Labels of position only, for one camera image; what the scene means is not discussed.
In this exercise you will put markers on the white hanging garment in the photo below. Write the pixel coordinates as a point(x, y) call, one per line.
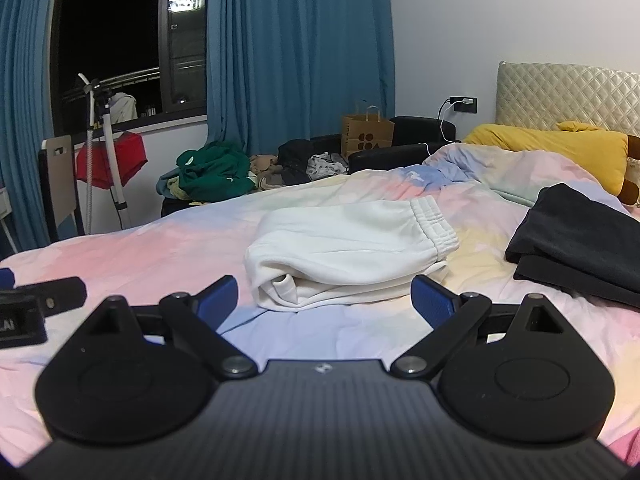
point(125, 107)

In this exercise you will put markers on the black garment pile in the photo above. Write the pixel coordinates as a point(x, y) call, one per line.
point(295, 160)

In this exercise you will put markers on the quilted beige headboard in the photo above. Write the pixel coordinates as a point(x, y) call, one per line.
point(565, 95)

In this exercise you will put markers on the white pants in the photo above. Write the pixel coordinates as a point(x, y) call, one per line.
point(350, 245)

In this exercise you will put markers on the brown plush toy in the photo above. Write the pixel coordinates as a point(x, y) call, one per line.
point(632, 170)

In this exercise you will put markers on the brown paper bag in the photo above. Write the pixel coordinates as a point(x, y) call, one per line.
point(365, 137)

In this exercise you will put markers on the dark framed window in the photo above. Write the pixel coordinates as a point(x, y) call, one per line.
point(110, 25)

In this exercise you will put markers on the black sofa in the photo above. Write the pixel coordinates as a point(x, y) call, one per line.
point(415, 130)

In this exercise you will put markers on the garment steamer stand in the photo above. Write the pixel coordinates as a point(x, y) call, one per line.
point(107, 135)

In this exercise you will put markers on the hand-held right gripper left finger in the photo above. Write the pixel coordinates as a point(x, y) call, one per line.
point(217, 295)

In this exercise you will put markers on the yellow cloth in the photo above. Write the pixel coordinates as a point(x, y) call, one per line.
point(182, 195)

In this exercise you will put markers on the pastel tie-dye quilt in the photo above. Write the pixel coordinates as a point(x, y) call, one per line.
point(150, 255)

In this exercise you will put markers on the black socket with charger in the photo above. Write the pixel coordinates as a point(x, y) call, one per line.
point(462, 105)

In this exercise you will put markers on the green garment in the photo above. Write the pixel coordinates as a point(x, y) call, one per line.
point(215, 175)

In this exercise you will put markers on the beige backed chair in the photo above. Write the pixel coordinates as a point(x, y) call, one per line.
point(57, 190)

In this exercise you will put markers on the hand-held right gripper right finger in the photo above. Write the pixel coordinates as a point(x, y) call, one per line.
point(432, 300)

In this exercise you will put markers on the folded black garment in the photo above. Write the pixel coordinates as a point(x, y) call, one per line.
point(580, 240)

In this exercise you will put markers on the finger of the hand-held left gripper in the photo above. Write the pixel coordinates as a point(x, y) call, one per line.
point(55, 295)

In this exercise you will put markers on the blue curtain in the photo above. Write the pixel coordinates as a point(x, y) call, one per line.
point(25, 110)
point(300, 50)

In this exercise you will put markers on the red garment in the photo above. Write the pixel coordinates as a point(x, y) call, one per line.
point(130, 157)

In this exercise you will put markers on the white patterned garment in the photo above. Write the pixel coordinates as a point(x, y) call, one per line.
point(325, 165)

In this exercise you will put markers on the yellow pillow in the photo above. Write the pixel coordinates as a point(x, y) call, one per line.
point(550, 150)

